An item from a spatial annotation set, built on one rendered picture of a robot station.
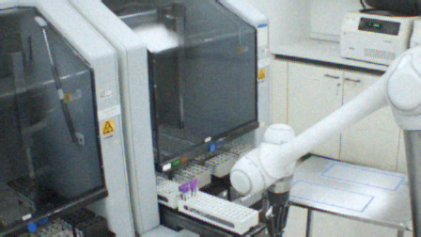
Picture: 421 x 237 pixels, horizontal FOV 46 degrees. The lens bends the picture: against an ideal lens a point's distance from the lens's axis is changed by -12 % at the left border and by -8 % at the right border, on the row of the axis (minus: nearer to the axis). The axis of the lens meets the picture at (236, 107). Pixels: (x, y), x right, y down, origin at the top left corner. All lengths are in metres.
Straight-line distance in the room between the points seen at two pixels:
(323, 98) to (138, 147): 2.57
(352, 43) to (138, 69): 2.47
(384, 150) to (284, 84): 1.01
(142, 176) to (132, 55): 0.44
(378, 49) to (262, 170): 2.58
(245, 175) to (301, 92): 2.92
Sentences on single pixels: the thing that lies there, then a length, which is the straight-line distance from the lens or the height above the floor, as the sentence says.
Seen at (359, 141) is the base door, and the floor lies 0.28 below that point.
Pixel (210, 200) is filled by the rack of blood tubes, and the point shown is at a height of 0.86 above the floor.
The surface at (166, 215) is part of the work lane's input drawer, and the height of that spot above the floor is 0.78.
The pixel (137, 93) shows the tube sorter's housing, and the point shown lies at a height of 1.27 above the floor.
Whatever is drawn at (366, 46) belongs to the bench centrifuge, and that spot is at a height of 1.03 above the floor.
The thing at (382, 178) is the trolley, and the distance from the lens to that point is 2.27.
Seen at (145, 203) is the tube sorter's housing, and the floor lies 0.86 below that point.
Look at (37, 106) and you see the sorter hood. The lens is 1.57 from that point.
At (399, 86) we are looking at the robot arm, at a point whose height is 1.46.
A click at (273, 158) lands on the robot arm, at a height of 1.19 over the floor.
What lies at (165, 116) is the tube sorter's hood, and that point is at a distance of 1.93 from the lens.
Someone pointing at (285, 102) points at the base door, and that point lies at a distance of 4.45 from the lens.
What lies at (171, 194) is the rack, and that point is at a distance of 2.02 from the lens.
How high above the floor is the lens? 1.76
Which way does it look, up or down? 17 degrees down
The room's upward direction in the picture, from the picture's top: 1 degrees counter-clockwise
